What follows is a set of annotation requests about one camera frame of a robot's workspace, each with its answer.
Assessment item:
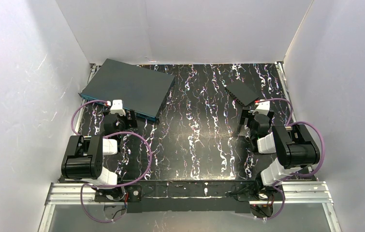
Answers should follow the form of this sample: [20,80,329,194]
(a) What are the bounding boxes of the large teal network switch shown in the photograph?
[79,59,175,122]

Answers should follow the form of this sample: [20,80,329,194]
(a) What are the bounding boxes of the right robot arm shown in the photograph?
[239,108,321,190]

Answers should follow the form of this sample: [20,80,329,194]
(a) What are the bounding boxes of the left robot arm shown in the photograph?
[61,110,137,186]

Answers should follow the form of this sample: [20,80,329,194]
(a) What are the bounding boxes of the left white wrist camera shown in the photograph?
[110,100,125,116]

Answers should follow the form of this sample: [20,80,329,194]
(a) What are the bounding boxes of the small black network switch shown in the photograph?
[225,80,259,107]

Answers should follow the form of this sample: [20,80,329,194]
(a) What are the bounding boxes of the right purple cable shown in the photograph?
[255,98,326,221]

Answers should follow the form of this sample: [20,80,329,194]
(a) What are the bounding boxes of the purple cable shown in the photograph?
[70,99,153,224]
[255,98,326,221]

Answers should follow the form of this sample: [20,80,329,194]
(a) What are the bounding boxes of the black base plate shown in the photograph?
[94,180,283,216]

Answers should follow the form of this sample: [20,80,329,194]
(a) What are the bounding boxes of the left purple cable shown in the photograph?
[70,99,153,224]

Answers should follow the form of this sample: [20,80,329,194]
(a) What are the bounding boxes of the aluminium front rail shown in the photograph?
[46,180,334,205]

